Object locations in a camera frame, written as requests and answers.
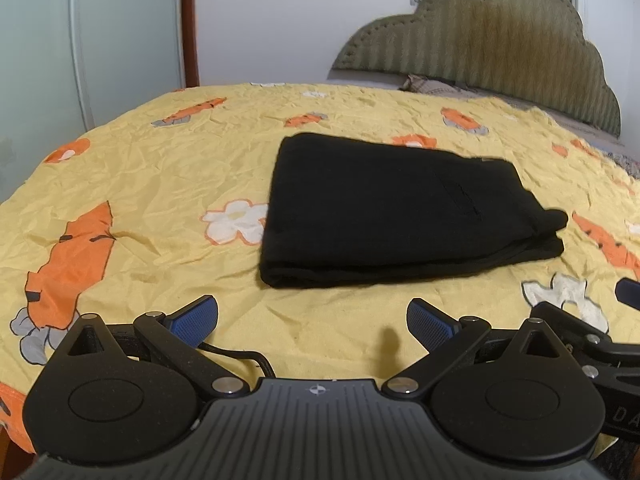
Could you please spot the patterned pillow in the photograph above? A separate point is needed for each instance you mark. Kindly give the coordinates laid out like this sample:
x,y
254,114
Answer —
x,y
425,84

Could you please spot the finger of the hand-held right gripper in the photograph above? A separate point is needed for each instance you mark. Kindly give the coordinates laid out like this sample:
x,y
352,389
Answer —
x,y
630,291
575,321

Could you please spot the yellow flowered blanket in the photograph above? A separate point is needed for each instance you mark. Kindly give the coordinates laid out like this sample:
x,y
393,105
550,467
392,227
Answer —
x,y
175,170

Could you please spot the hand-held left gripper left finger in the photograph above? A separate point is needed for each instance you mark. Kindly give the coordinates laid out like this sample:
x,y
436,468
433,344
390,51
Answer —
x,y
196,320

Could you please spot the black pants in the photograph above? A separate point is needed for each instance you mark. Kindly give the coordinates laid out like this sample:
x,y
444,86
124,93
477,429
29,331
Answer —
x,y
375,210

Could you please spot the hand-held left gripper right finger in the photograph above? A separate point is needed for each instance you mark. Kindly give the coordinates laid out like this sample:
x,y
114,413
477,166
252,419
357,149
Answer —
x,y
426,326

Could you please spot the olive padded headboard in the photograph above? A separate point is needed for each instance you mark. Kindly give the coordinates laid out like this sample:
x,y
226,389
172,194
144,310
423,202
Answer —
x,y
475,45

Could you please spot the brown wooden door frame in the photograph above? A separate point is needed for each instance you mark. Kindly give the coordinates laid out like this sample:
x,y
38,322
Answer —
x,y
191,25

